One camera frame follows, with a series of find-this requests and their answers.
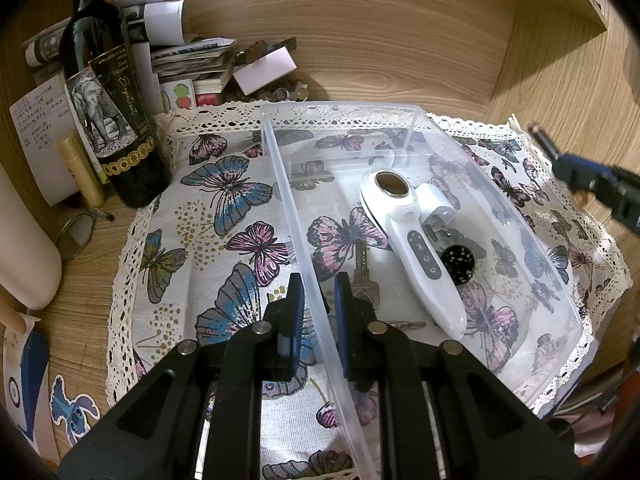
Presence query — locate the dark brown wooden piece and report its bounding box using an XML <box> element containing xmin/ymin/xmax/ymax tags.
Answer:
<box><xmin>235</xmin><ymin>37</ymin><xmax>299</xmax><ymax>66</ymax></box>

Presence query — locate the stack of magazines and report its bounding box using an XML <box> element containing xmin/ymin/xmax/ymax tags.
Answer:
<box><xmin>22</xmin><ymin>0</ymin><xmax>239</xmax><ymax>112</ymax></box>

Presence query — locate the blue white card package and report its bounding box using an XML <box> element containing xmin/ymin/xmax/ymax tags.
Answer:
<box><xmin>0</xmin><ymin>310</ymin><xmax>51</xmax><ymax>457</ymax></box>

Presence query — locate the blue cartoon sticker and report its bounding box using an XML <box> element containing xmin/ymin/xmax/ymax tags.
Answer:
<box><xmin>50</xmin><ymin>375</ymin><xmax>101</xmax><ymax>444</ymax></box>

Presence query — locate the pile of small metal caps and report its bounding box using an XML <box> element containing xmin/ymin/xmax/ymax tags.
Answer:
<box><xmin>225</xmin><ymin>79</ymin><xmax>312</xmax><ymax>107</ymax></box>

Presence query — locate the clear plastic storage bin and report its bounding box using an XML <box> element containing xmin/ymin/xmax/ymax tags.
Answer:
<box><xmin>260</xmin><ymin>101</ymin><xmax>594</xmax><ymax>480</ymax></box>

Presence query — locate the butterfly print lace tablecloth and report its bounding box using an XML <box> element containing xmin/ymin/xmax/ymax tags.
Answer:
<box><xmin>106</xmin><ymin>104</ymin><xmax>634</xmax><ymax>480</ymax></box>

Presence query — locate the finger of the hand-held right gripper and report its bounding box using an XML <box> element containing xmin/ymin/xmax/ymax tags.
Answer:
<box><xmin>527</xmin><ymin>122</ymin><xmax>640</xmax><ymax>233</ymax></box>

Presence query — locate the dark wine bottle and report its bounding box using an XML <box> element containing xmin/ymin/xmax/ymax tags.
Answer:
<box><xmin>59</xmin><ymin>0</ymin><xmax>174</xmax><ymax>210</ymax></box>

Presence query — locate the small round mirror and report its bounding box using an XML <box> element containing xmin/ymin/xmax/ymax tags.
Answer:
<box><xmin>56</xmin><ymin>211</ymin><xmax>96</xmax><ymax>261</ymax></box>

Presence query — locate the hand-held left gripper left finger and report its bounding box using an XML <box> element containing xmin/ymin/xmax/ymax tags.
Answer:
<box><xmin>57</xmin><ymin>272</ymin><xmax>306</xmax><ymax>480</ymax></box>

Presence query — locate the handwritten note paper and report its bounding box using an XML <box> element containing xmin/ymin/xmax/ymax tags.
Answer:
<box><xmin>10</xmin><ymin>77</ymin><xmax>84</xmax><ymax>207</ymax></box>

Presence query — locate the silver key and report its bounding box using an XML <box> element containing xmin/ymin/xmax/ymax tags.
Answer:
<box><xmin>382</xmin><ymin>318</ymin><xmax>426</xmax><ymax>332</ymax></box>
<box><xmin>351</xmin><ymin>240</ymin><xmax>382</xmax><ymax>311</ymax></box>

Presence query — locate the white plug adapter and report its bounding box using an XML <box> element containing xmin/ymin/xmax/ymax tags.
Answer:
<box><xmin>416</xmin><ymin>182</ymin><xmax>459</xmax><ymax>242</ymax></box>

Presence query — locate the white handheld massager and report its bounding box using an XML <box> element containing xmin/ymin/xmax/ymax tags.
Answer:
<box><xmin>360</xmin><ymin>169</ymin><xmax>469</xmax><ymax>340</ymax></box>

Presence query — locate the white cylindrical bottle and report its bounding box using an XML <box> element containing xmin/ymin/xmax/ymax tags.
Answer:
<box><xmin>0</xmin><ymin>165</ymin><xmax>64</xmax><ymax>311</ymax></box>

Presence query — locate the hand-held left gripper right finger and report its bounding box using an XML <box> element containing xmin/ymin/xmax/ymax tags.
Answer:
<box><xmin>334</xmin><ymin>272</ymin><xmax>583</xmax><ymax>480</ymax></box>

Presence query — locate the black speckled ball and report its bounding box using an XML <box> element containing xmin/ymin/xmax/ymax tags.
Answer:
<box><xmin>440</xmin><ymin>242</ymin><xmax>476</xmax><ymax>286</ymax></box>

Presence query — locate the yellow lip balm tube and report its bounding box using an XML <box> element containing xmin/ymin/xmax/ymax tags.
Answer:
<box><xmin>57</xmin><ymin>136</ymin><xmax>106</xmax><ymax>210</ymax></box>

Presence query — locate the small pink white box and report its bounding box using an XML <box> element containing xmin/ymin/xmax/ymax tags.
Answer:
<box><xmin>232</xmin><ymin>46</ymin><xmax>296</xmax><ymax>95</ymax></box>

